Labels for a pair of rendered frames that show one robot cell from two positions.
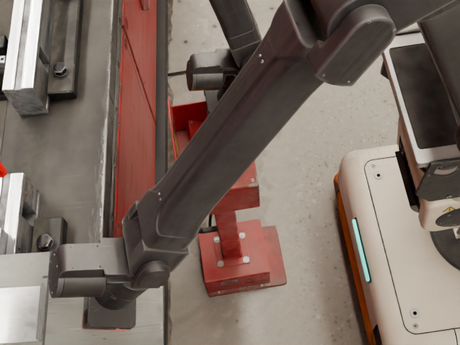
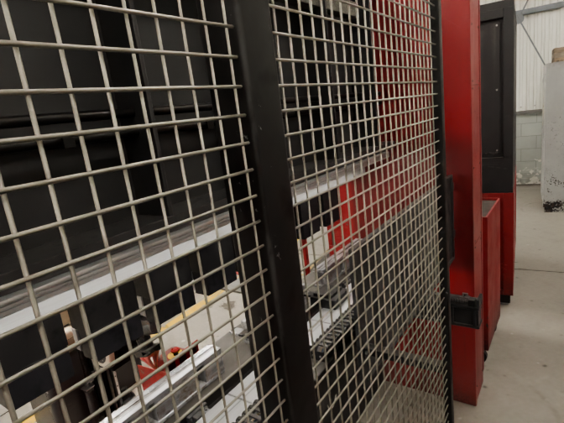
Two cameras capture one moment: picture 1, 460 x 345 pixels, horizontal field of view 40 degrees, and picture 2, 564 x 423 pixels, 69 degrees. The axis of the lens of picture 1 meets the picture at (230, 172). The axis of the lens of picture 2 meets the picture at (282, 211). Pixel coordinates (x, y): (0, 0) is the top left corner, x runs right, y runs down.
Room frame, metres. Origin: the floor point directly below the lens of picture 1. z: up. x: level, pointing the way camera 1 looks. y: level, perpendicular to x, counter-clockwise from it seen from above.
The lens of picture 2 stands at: (1.65, 1.31, 1.72)
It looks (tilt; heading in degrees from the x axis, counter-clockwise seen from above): 13 degrees down; 212
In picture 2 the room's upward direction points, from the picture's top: 7 degrees counter-clockwise
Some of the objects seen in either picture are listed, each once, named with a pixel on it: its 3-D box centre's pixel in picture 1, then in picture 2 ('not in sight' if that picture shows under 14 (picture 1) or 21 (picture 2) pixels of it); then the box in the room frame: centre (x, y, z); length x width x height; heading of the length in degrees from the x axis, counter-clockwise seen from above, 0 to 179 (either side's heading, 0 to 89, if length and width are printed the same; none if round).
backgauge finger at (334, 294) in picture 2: not in sight; (313, 292); (0.30, 0.56, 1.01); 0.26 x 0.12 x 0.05; 85
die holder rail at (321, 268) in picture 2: not in sight; (342, 261); (-0.27, 0.45, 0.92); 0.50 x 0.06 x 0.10; 175
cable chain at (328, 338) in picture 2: not in sight; (344, 325); (0.52, 0.79, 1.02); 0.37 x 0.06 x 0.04; 175
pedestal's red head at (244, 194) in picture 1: (214, 154); (171, 367); (0.63, 0.03, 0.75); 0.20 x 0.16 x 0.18; 2
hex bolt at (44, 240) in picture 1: (44, 241); not in sight; (0.42, 0.34, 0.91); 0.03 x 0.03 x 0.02
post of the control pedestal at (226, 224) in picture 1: (225, 217); not in sight; (0.63, 0.03, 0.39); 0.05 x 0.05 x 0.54; 2
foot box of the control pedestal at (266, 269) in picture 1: (241, 254); not in sight; (0.63, 0.00, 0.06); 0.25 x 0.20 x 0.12; 92
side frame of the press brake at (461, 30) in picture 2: not in sight; (398, 201); (-0.67, 0.66, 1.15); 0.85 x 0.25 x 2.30; 85
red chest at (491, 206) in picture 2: not in sight; (454, 275); (-1.18, 0.87, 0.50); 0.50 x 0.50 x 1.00; 85
